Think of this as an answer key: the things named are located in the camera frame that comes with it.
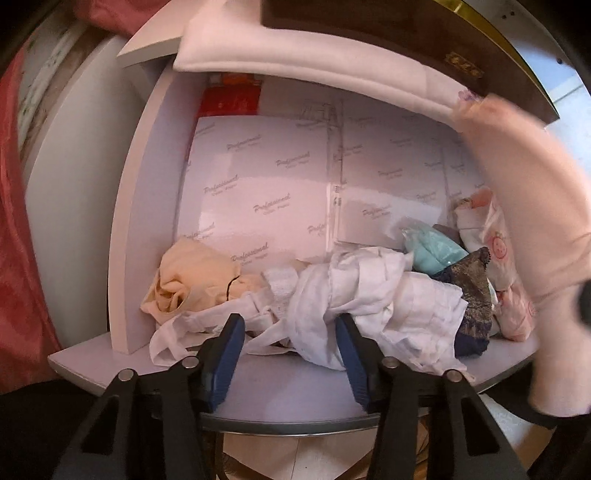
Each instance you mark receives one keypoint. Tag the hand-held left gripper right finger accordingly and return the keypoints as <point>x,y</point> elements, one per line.
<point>353,364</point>

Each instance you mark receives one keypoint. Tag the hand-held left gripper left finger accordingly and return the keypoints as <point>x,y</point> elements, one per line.
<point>226,360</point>

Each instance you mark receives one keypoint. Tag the white gauze garment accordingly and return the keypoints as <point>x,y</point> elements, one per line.
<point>369,295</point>

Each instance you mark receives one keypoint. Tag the cream garment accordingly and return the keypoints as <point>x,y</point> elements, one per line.
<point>194,272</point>

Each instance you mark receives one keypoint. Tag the navy gold lace garment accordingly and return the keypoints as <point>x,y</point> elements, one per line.
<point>473,304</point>

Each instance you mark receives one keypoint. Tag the teal cloth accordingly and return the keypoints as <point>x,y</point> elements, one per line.
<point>434,254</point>

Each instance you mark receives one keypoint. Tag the pink printed white garment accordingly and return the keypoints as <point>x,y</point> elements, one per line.
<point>501,258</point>

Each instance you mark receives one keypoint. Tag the pale pink garment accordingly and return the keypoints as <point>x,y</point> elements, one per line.
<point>531,207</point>

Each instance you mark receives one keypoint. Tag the brown box with gold lining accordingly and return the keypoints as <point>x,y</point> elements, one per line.
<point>392,27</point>

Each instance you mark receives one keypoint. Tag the printed paper drawer lining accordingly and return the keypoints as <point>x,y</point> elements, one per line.
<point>277,194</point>

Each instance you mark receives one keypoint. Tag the red packet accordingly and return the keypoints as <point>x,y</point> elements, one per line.
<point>226,99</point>

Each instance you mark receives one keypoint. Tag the white purple-flowered folded blanket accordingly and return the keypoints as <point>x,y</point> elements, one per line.
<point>277,50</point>

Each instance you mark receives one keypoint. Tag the floral mattress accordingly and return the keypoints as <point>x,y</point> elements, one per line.
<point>41,92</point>

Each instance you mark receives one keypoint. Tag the white bed frame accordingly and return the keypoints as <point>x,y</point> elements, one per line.
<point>78,207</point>

